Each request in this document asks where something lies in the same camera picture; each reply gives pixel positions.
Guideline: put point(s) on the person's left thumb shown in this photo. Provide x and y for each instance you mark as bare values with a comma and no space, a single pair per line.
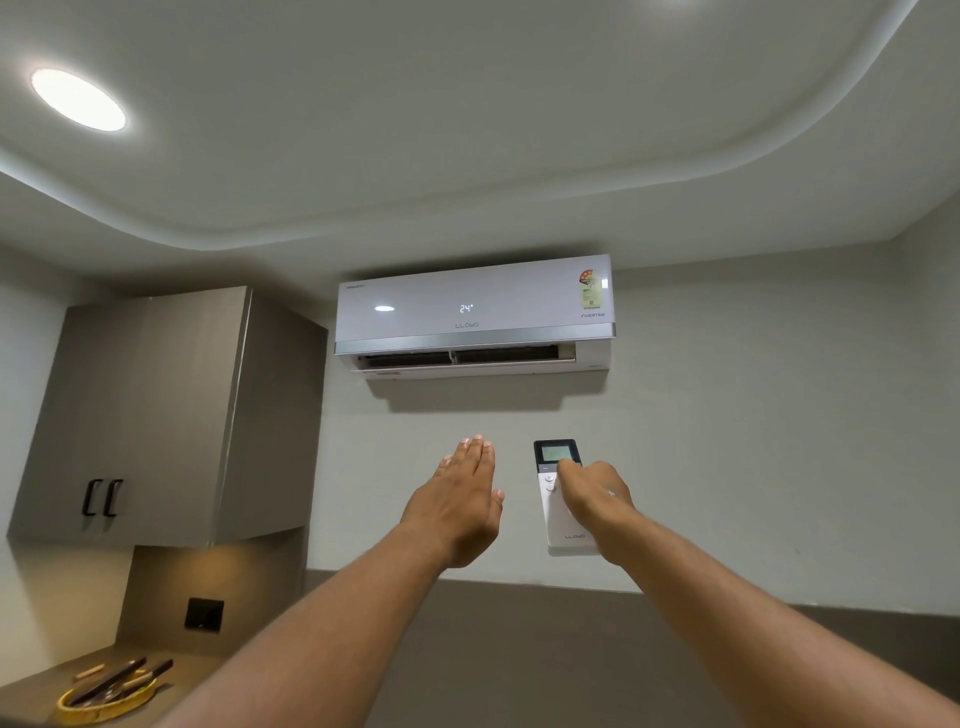
498,504

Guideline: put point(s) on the round recessed ceiling light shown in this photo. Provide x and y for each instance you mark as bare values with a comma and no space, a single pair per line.
77,99

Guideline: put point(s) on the person's left middle finger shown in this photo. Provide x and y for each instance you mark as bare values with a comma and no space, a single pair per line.
472,456

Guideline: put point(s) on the black wall socket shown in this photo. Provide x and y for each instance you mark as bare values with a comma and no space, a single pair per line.
204,615

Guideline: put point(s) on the person's right thumb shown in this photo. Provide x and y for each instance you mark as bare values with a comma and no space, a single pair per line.
570,471

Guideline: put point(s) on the white wall air conditioner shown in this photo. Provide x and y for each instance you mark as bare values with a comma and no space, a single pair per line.
480,300

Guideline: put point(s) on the grey wall cabinet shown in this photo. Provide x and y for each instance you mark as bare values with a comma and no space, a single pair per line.
150,420

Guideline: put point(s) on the person's right forearm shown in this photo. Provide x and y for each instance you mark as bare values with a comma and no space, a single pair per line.
750,630

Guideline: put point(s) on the person's left hand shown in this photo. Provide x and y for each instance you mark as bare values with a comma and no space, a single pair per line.
454,510

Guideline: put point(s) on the person's left forearm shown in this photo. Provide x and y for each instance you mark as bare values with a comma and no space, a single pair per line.
322,645

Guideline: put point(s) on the person's right hand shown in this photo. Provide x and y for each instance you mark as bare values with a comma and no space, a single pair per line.
600,499

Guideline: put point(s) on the yellow round tray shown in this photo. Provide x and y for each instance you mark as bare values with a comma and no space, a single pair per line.
75,711

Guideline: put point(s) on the person's left little finger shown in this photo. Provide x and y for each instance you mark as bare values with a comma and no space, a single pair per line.
444,466

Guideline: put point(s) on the white remote control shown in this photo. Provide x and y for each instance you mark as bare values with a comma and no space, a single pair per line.
553,517

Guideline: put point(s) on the colourful label sticker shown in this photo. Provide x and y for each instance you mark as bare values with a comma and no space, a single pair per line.
591,289

